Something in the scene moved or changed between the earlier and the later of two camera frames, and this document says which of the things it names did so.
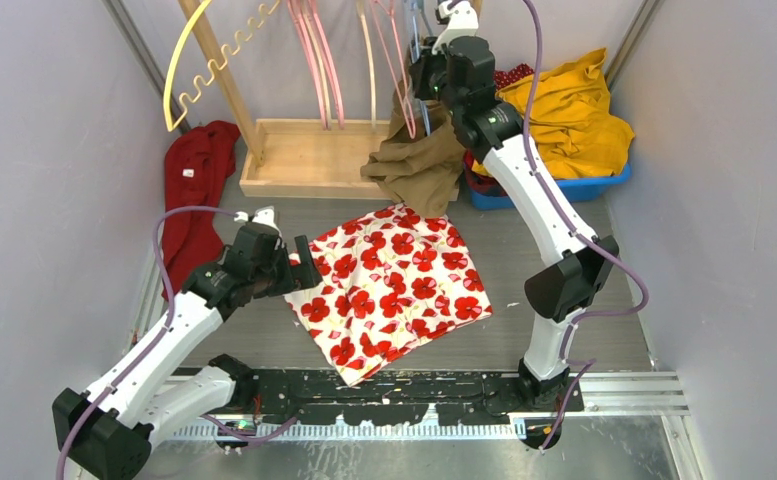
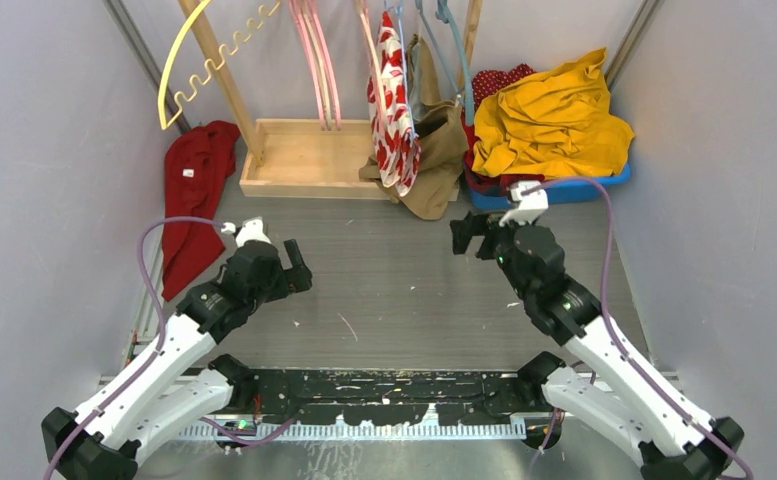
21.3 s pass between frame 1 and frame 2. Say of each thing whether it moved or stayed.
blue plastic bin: stayed
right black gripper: moved
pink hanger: stayed
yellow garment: stayed
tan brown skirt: stayed
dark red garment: stayed
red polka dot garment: stayed
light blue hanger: moved
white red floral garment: moved
